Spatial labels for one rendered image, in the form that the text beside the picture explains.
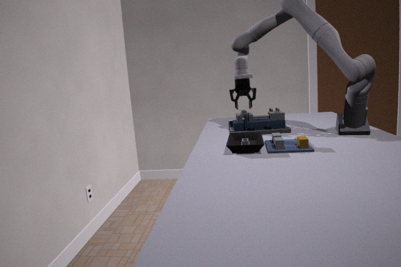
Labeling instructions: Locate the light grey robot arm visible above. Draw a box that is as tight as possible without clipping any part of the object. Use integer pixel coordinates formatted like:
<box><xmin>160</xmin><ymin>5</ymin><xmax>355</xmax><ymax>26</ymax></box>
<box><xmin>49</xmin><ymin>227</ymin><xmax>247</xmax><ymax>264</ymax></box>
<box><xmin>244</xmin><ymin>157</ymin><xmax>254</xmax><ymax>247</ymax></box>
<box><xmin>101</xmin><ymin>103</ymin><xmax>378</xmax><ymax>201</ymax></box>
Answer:
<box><xmin>231</xmin><ymin>0</ymin><xmax>376</xmax><ymax>128</ymax></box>

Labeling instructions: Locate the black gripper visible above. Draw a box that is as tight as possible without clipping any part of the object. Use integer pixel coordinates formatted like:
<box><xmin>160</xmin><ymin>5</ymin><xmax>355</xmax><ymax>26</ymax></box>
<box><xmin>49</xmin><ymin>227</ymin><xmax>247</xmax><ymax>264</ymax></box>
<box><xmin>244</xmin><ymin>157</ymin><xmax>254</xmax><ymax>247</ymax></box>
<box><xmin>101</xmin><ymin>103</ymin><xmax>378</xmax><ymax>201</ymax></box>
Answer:
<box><xmin>229</xmin><ymin>78</ymin><xmax>256</xmax><ymax>110</ymax></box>

